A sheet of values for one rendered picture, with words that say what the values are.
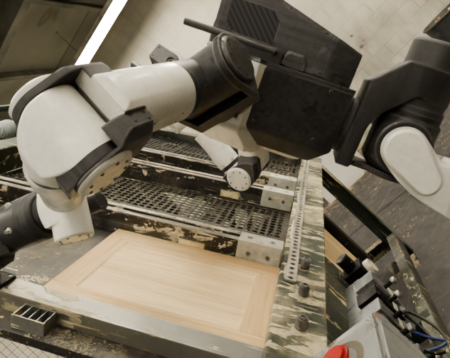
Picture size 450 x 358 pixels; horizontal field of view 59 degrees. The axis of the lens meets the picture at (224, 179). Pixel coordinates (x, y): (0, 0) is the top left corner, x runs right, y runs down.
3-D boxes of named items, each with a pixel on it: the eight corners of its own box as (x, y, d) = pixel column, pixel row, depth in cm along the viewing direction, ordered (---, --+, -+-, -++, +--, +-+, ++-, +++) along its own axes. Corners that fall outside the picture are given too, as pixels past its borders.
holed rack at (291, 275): (296, 283, 98) (296, 281, 97) (284, 280, 98) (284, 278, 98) (310, 155, 253) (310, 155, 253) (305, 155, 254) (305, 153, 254)
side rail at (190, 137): (298, 173, 250) (302, 156, 247) (135, 140, 269) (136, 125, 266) (299, 170, 257) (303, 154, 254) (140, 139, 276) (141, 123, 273)
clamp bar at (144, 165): (289, 213, 159) (301, 155, 152) (27, 156, 180) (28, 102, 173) (291, 205, 169) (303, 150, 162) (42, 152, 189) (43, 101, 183)
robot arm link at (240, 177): (278, 173, 127) (270, 106, 117) (263, 194, 117) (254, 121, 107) (244, 171, 132) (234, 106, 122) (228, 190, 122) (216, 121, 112)
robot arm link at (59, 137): (65, 231, 58) (48, 196, 41) (20, 179, 59) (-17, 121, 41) (124, 187, 62) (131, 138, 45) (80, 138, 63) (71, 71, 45)
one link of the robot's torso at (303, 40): (370, 42, 96) (232, -2, 101) (396, 26, 64) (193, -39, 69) (323, 155, 106) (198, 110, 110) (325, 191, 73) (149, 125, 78)
